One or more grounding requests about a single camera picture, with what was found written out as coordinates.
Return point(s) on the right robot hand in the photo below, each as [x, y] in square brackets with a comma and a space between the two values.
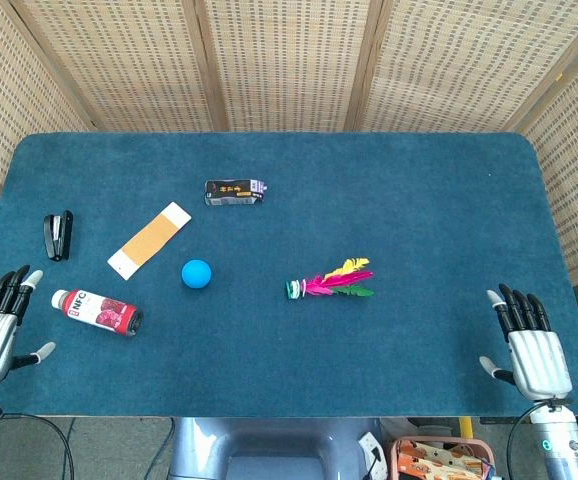
[536, 352]

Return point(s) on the colourful feather shuttlecock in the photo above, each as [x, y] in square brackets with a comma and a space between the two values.
[330, 285]

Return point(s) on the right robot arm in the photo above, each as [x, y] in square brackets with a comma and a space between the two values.
[561, 445]

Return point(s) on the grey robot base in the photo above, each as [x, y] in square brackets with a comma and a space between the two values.
[274, 450]

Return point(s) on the red NFC juice bottle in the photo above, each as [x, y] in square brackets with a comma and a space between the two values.
[99, 311]

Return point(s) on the black stapler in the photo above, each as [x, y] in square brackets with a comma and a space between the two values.
[58, 235]

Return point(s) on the patterned orange basket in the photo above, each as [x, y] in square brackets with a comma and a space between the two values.
[441, 459]

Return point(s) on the white and orange paper card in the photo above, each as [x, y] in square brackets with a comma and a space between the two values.
[149, 240]

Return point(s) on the white power strip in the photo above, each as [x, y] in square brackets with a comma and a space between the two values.
[371, 452]

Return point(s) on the blue ball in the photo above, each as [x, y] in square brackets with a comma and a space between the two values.
[196, 273]

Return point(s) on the blue felt table mat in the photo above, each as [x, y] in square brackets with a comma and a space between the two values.
[289, 280]

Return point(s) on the small black carton box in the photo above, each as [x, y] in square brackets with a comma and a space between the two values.
[235, 193]

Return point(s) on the woven folding screen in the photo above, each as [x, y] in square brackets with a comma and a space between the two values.
[289, 65]

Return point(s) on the yellow post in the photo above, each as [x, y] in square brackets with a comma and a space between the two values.
[465, 426]

